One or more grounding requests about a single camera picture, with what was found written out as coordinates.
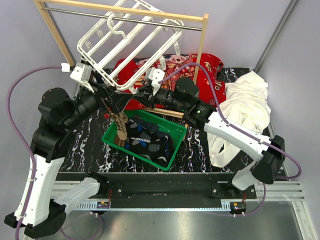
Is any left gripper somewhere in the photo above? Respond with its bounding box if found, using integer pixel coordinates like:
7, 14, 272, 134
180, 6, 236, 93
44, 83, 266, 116
64, 78, 134, 129

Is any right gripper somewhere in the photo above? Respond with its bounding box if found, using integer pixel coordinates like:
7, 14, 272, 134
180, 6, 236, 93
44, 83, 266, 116
132, 82, 188, 113

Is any beige argyle sock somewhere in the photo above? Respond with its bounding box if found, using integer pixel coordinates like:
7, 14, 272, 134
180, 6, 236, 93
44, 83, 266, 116
110, 111, 129, 141

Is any black blue sports sock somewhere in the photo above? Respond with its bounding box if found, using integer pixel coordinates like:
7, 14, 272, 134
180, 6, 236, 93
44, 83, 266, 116
124, 117, 174, 156

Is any white plastic clip hanger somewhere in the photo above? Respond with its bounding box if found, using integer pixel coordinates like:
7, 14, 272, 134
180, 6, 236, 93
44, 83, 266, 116
77, 11, 185, 94

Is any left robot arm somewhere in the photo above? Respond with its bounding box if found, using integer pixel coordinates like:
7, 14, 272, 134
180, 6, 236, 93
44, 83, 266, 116
4, 84, 133, 239

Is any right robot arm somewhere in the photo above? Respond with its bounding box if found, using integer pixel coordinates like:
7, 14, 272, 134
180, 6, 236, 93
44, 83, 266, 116
133, 78, 285, 199

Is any green plastic basket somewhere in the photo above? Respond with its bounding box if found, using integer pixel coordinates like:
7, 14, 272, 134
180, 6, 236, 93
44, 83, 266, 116
102, 110, 187, 171

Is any brown striped sock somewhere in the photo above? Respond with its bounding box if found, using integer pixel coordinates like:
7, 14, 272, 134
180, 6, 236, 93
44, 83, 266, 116
114, 136, 126, 148

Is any red printed pillow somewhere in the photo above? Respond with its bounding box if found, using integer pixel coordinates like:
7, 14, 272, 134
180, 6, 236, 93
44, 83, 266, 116
115, 53, 226, 107

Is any black grey sports sock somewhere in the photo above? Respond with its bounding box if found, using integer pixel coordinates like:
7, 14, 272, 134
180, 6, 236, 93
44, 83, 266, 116
141, 150, 173, 167

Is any white crumpled cloth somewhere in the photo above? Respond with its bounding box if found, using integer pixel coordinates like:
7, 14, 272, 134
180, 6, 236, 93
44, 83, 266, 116
207, 70, 272, 169

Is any metal hanging rod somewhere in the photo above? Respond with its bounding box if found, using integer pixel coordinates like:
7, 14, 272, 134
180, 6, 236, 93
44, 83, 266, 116
41, 6, 202, 32

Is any black base crossbar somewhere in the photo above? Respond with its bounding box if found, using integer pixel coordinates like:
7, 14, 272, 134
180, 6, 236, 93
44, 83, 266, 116
54, 171, 258, 201

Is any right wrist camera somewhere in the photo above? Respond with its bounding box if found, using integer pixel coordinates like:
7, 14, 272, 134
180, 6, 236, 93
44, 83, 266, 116
145, 67, 165, 88

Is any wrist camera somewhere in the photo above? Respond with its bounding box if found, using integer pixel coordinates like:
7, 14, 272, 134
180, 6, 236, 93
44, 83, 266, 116
145, 67, 165, 88
61, 62, 94, 93

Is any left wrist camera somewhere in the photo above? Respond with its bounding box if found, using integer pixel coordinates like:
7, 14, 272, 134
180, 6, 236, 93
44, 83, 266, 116
61, 62, 94, 93

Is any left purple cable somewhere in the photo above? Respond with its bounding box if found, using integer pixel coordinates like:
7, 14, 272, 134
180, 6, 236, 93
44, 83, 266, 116
5, 65, 63, 240

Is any wooden clothes rack frame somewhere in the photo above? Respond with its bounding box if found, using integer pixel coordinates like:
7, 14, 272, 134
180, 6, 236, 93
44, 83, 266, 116
32, 0, 209, 130

